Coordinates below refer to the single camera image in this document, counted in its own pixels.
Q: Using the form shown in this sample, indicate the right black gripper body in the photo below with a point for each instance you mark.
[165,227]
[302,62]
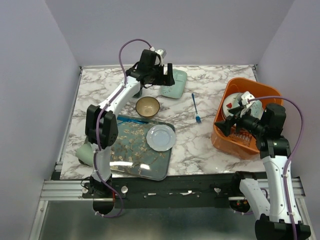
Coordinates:
[251,124]

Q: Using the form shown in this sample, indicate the brown cream bowl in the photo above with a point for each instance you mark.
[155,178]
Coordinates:
[147,107]

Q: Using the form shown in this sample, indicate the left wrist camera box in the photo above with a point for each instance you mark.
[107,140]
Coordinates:
[161,54]

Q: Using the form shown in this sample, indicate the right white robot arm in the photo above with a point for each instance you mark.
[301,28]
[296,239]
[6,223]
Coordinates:
[277,217]

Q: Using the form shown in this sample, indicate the blue plastic fork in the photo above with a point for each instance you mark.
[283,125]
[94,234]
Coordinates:
[197,117]

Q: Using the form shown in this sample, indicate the mint rectangular dish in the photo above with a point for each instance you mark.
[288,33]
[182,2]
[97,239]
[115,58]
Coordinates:
[175,91]
[255,109]

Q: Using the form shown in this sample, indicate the orange plastic bin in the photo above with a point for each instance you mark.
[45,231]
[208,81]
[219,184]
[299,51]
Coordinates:
[242,144]

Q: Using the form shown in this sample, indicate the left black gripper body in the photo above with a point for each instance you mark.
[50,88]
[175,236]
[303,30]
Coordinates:
[156,73]

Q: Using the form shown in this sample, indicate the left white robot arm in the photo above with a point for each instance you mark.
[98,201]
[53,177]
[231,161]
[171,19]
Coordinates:
[101,126]

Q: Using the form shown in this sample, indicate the dark green mug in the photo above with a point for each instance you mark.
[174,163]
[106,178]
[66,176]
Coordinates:
[138,95]

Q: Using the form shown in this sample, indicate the light blue scalloped plate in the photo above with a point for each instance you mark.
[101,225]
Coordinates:
[161,137]

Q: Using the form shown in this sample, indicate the floral blossom tray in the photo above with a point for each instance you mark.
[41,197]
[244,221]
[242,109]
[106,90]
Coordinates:
[131,155]

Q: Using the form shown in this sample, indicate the pale green cup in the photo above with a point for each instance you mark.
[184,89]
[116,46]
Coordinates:
[85,154]

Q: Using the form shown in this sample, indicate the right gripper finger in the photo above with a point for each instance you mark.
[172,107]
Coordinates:
[226,125]
[236,111]

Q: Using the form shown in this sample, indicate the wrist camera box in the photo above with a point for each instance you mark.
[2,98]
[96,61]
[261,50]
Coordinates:
[245,100]
[161,54]

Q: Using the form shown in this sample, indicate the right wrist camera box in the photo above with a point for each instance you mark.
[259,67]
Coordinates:
[245,100]

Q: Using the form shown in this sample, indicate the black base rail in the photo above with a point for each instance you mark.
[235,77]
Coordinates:
[185,191]

